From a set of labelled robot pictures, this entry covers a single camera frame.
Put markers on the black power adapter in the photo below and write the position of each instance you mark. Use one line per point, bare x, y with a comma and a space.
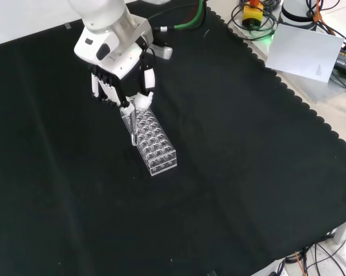
345, 60

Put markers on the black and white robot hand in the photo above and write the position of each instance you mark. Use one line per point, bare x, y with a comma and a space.
115, 61

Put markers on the yellow stop button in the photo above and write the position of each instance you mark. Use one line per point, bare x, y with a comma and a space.
253, 13

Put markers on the pale board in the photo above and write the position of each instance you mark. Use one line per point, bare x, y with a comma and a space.
303, 53

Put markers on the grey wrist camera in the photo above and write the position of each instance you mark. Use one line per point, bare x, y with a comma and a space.
161, 51

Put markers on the clear plastic test tube rack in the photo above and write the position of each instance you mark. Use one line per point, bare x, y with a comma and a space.
153, 141

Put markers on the black bench cloth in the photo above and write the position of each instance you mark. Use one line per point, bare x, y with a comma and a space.
161, 161

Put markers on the clear glass test tube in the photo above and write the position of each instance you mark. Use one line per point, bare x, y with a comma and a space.
133, 126

